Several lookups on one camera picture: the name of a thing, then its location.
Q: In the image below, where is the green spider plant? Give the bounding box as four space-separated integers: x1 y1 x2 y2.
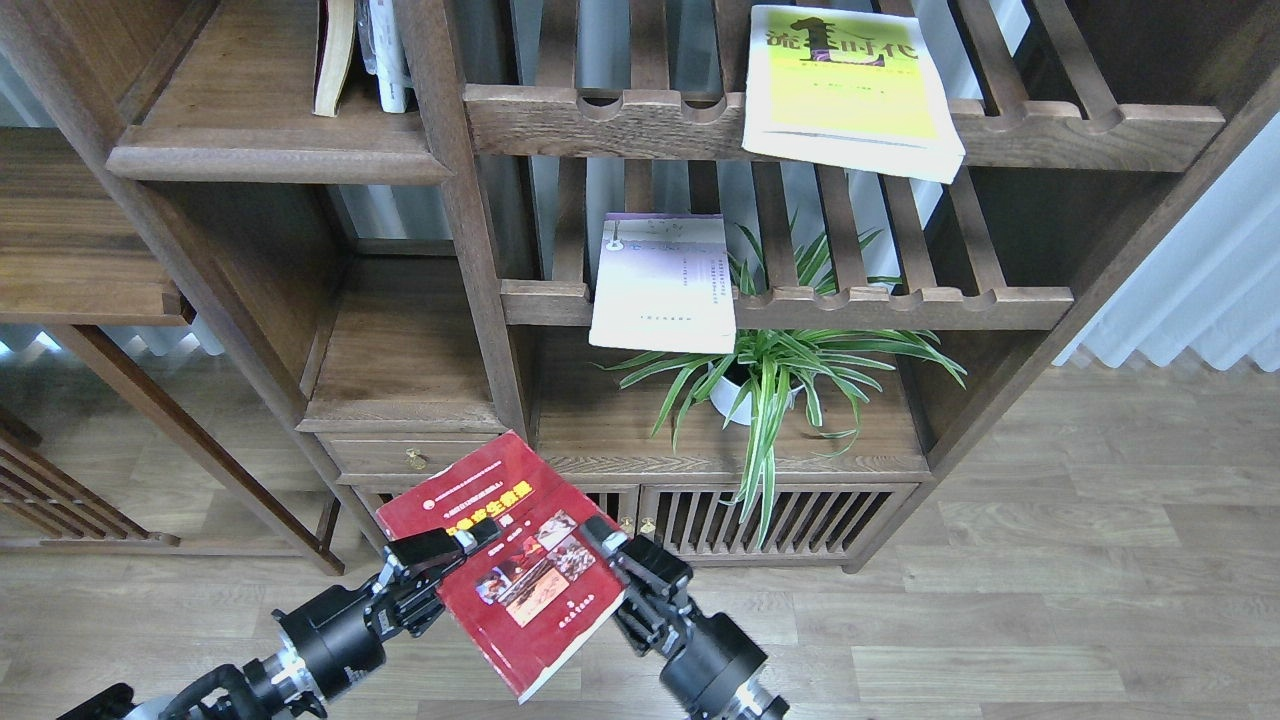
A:
613 240 965 546

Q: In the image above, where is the brass drawer knob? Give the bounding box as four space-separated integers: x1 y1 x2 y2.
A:
404 448 429 471

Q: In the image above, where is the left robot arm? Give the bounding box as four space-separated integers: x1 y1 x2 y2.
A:
63 519 500 719

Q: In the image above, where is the dark wooden bookshelf unit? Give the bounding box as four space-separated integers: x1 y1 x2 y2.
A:
3 1 1277 571

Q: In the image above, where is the yellow green cover book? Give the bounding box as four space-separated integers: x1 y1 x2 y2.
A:
742 5 965 184

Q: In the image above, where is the red cover book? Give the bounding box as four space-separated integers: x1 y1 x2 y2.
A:
375 433 625 702

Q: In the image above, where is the upright cream paged book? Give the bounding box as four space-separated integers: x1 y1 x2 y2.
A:
314 0 357 117

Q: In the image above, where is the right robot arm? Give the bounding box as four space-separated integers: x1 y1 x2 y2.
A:
582 515 788 719

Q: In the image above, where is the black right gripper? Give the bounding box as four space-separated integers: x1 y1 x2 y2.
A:
582 516 771 719

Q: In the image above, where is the pale lavender cover book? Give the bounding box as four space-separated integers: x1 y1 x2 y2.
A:
589 213 736 354

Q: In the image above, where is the white pleated curtain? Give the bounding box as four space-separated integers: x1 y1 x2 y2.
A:
1053 118 1279 372

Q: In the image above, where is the upright white book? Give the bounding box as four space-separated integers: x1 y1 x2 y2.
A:
356 1 413 114

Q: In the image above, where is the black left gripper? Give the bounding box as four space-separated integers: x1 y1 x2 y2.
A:
271 519 500 701

